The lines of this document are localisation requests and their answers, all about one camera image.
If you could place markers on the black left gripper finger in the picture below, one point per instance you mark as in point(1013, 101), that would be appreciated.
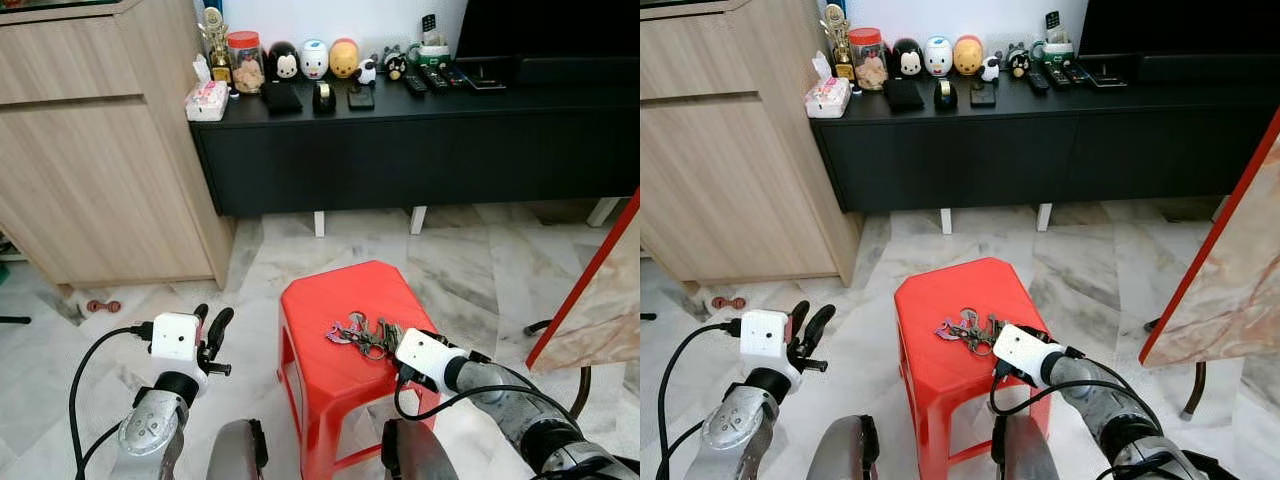
point(820, 328)
point(220, 328)
point(800, 318)
point(200, 312)

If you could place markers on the metal key bunch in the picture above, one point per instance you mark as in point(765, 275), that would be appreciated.
point(372, 338)
point(975, 332)

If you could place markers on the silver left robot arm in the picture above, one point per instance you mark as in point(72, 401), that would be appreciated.
point(150, 430)
point(735, 425)

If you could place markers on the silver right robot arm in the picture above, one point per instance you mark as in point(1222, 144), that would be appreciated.
point(520, 410)
point(1110, 410)

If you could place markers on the small red floor object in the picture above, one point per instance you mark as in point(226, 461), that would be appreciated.
point(727, 303)
point(103, 306)

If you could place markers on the red plastic stool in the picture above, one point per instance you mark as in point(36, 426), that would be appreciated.
point(340, 380)
point(950, 380)

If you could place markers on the light wooden cabinet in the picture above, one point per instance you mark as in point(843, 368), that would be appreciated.
point(730, 170)
point(100, 170)

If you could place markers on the pink tissue pack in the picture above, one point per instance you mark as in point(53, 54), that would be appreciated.
point(828, 98)
point(207, 102)

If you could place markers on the black curved table leg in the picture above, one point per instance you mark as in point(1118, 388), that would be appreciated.
point(583, 390)
point(1195, 395)

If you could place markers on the silver robot right leg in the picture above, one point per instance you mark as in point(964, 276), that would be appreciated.
point(1025, 455)
point(420, 455)

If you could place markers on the red lidded snack jar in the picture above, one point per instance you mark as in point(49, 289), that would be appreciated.
point(246, 70)
point(868, 68)

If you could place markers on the gold trophy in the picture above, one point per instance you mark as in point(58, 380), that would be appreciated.
point(215, 45)
point(838, 40)

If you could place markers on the black TV console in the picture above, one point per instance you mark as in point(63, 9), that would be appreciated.
point(420, 150)
point(1040, 150)

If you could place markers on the white round figurine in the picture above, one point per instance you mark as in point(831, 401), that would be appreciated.
point(314, 60)
point(938, 57)

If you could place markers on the yellow round figurine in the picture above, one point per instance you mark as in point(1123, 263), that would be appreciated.
point(344, 60)
point(968, 57)

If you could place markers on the small white dog figurine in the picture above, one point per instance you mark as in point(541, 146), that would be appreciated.
point(367, 72)
point(991, 69)

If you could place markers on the black remote control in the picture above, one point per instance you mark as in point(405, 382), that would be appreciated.
point(415, 83)
point(1058, 75)
point(1037, 80)
point(1076, 72)
point(455, 74)
point(437, 78)

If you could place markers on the small black mouse figurine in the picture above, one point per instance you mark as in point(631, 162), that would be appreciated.
point(396, 65)
point(1019, 62)

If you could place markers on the green white mug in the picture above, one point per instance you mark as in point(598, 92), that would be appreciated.
point(434, 55)
point(1058, 52)

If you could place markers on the small black keypad remote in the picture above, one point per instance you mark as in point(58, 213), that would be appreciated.
point(1053, 21)
point(429, 24)

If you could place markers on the black television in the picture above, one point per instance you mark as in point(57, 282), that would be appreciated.
point(1180, 30)
point(550, 30)

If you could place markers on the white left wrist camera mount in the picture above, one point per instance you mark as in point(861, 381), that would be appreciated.
point(765, 335)
point(175, 338)

